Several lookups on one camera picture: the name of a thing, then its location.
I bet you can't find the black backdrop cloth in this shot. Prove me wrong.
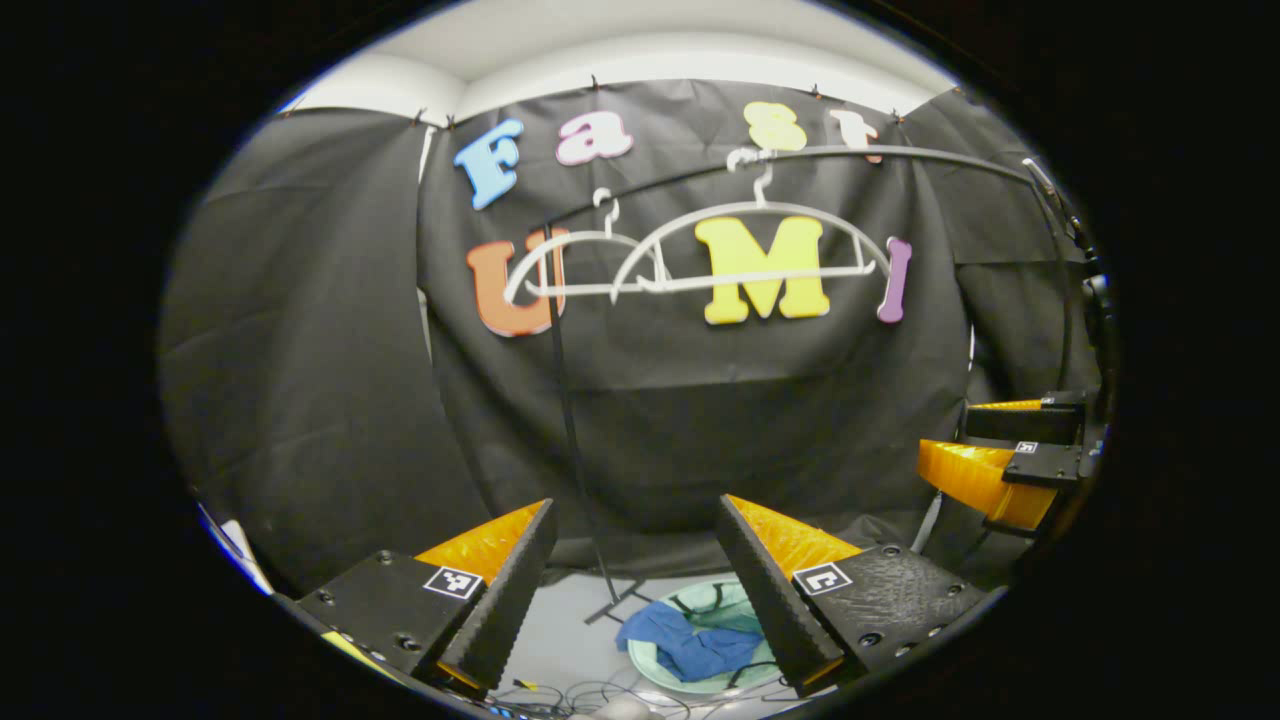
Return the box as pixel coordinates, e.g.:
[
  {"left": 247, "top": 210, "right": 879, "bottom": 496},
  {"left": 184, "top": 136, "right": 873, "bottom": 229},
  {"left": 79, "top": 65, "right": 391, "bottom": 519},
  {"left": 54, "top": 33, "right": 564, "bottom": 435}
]
[{"left": 158, "top": 78, "right": 1111, "bottom": 601}]

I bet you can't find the white plastic hanger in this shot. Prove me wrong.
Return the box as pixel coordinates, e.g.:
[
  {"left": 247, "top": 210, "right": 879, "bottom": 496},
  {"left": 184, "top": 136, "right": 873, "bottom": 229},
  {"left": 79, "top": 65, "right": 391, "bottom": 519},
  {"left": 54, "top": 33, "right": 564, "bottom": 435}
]
[
  {"left": 503, "top": 188, "right": 671, "bottom": 304},
  {"left": 608, "top": 148, "right": 893, "bottom": 301}
]

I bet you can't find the blue jacket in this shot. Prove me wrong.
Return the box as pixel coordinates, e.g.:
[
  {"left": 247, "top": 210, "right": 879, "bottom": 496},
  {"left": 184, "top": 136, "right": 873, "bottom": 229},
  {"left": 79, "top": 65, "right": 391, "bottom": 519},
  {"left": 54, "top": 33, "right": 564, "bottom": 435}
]
[{"left": 614, "top": 600, "right": 766, "bottom": 683}]

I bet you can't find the green laundry hamper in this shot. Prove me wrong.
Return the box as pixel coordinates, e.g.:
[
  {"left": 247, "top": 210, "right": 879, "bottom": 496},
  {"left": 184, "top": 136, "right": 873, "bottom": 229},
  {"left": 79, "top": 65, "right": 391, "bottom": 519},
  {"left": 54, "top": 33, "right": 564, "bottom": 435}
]
[{"left": 627, "top": 580, "right": 801, "bottom": 696}]

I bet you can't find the black cable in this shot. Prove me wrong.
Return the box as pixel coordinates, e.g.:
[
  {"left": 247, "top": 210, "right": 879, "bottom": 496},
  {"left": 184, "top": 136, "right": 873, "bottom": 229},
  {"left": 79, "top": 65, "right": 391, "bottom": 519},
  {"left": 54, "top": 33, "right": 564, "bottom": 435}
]
[{"left": 1020, "top": 155, "right": 1114, "bottom": 336}]

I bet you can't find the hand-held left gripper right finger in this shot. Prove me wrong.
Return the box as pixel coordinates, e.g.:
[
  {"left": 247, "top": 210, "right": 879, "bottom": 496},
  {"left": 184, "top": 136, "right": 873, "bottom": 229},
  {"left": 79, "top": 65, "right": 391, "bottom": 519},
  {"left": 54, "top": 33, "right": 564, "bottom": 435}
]
[{"left": 716, "top": 494, "right": 1007, "bottom": 699}]

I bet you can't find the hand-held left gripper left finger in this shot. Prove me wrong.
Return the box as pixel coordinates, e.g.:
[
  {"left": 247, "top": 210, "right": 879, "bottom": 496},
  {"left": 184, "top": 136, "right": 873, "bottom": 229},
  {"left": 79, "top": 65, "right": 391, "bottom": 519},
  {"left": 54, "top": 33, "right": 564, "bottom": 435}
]
[{"left": 296, "top": 498, "right": 559, "bottom": 701}]

